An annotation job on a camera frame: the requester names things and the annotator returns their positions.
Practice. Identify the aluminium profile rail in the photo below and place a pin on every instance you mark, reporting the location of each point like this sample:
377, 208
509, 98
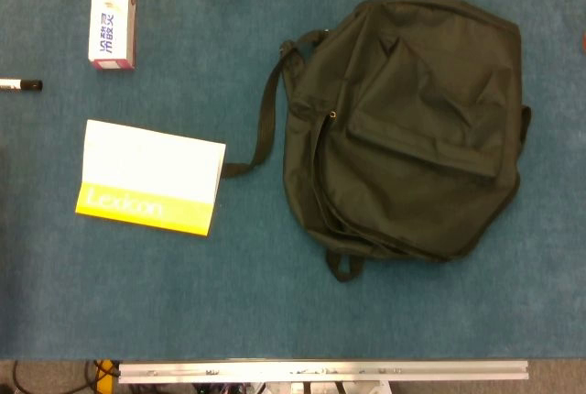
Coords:
320, 371

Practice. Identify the black marker pen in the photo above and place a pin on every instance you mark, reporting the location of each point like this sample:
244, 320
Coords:
23, 84

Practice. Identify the white pink toothpaste box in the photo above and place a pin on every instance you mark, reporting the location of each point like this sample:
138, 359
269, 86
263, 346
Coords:
113, 14

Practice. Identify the black fabric backpack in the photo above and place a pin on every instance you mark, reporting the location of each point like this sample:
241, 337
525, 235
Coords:
412, 137

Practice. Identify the white and yellow book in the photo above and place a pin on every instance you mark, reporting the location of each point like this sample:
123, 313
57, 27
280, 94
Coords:
146, 169

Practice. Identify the blue felt table cover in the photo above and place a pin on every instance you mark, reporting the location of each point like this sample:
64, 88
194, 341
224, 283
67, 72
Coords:
183, 298

